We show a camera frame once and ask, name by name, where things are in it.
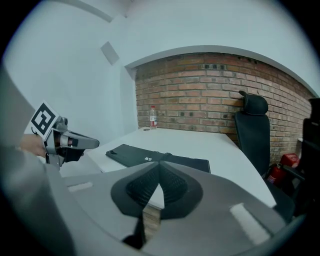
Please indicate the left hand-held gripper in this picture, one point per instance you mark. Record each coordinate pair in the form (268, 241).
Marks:
(43, 120)

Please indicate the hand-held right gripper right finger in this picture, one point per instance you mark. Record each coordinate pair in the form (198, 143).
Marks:
(175, 190)

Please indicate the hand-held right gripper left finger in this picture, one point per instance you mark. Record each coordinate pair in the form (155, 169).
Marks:
(135, 190)

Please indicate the black keyboard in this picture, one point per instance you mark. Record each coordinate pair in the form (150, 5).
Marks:
(150, 156)

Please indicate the grey round desk grommet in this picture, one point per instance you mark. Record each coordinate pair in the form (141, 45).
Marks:
(146, 129)

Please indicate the clear red-capped water bottle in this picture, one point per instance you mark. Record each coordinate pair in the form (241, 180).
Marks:
(153, 118)

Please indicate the black office chair with headrest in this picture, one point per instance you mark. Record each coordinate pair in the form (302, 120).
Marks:
(252, 135)

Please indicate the red box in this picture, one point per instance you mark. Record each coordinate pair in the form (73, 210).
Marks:
(290, 160)

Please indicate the black chair with dark jacket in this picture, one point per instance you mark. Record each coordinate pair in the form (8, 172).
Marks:
(311, 135)

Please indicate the grey square wall panel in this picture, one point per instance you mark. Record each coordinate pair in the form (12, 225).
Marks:
(110, 53)

